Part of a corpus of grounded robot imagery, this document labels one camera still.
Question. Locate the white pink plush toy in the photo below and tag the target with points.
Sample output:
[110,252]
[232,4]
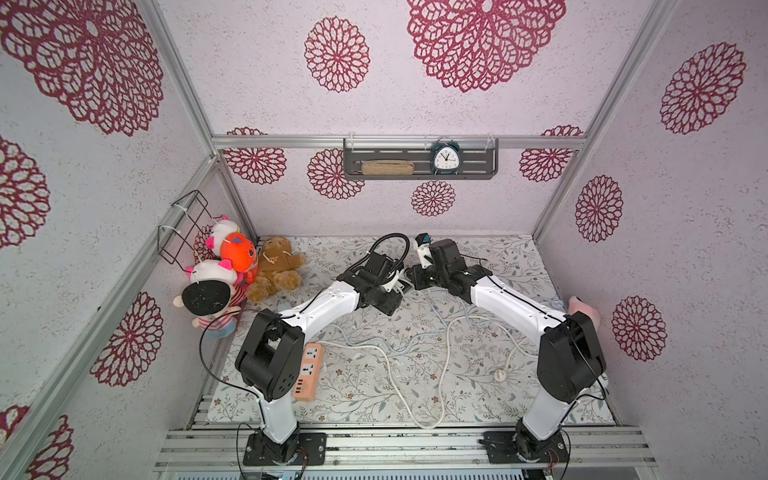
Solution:
[219,232]

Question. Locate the orange power strip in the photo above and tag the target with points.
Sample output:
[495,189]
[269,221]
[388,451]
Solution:
[308,379]

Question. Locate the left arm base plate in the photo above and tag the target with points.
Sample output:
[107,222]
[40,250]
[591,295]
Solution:
[300,449]

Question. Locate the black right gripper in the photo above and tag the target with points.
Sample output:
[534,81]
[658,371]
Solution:
[420,280]

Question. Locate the black faced striped plush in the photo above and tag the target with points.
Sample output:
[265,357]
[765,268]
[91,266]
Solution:
[214,296]

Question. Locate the orange plush toy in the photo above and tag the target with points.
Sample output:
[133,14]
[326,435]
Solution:
[243,255]

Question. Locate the grey wall shelf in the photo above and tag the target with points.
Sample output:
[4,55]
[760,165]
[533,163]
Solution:
[480,159]

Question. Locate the brown teddy bear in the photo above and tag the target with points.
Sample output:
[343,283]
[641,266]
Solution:
[278,270]

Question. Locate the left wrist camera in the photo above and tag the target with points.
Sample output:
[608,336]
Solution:
[397,284]

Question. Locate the black wire basket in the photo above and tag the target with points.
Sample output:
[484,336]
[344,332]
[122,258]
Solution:
[184,243]

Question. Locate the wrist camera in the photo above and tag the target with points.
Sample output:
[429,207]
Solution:
[397,284]
[423,245]

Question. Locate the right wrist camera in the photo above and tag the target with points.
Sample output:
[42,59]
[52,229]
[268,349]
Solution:
[423,245]

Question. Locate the teal alarm clock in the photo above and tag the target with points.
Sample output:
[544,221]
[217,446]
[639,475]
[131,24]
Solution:
[446,158]

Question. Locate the pink frog plush toy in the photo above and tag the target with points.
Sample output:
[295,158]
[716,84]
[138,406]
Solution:
[576,305]

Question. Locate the tan pouch on shelf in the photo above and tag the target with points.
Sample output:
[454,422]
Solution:
[387,168]

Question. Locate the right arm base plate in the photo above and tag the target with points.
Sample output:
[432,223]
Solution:
[509,446]

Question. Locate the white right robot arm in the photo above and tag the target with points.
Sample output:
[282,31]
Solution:
[570,358]

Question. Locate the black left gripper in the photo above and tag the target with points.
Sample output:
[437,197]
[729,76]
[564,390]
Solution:
[389,306]

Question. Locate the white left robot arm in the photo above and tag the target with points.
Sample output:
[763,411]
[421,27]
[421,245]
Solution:
[270,357]

